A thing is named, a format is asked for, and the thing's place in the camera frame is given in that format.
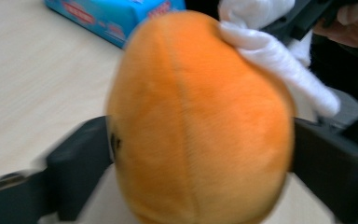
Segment blue wet wipe pack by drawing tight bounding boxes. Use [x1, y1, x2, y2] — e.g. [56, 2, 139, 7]
[43, 0, 187, 49]

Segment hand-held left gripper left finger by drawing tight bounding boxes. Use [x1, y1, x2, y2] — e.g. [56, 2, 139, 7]
[45, 115, 116, 223]

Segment orange plush toy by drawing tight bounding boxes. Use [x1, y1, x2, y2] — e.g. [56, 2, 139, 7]
[105, 9, 296, 224]

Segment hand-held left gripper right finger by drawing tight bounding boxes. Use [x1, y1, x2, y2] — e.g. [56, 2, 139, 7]
[292, 117, 358, 224]

